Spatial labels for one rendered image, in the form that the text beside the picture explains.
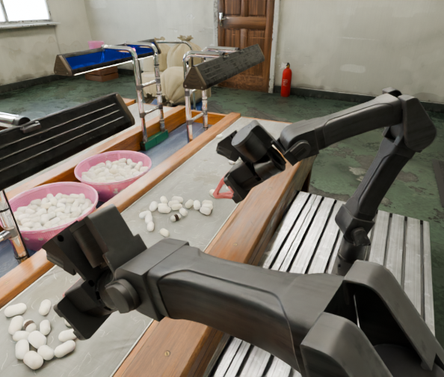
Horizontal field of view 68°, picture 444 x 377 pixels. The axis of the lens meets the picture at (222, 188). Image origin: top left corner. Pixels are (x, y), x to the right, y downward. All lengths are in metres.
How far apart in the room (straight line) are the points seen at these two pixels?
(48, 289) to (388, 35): 4.81
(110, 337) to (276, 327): 0.49
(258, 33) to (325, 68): 1.12
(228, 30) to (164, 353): 5.26
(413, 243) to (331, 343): 0.93
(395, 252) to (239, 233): 0.45
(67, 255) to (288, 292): 0.30
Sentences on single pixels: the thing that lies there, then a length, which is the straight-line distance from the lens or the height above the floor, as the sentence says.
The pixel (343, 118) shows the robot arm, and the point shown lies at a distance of 0.73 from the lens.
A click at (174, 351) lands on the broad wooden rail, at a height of 0.76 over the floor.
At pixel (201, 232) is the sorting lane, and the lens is 0.90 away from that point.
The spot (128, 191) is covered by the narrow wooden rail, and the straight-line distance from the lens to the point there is 1.07.
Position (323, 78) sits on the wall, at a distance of 5.26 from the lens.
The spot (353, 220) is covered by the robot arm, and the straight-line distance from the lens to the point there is 0.86.
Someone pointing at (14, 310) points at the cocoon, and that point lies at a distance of 0.80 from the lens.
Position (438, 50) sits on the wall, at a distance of 5.12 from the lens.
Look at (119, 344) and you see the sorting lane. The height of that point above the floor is 0.74.
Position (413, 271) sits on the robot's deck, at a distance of 1.02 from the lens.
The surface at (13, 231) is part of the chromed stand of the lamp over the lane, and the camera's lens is 0.86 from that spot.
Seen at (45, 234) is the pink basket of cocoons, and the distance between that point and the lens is 0.99.
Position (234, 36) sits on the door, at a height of 0.79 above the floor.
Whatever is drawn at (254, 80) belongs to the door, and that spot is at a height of 0.17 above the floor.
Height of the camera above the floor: 1.29
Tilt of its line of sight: 30 degrees down
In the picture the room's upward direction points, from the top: straight up
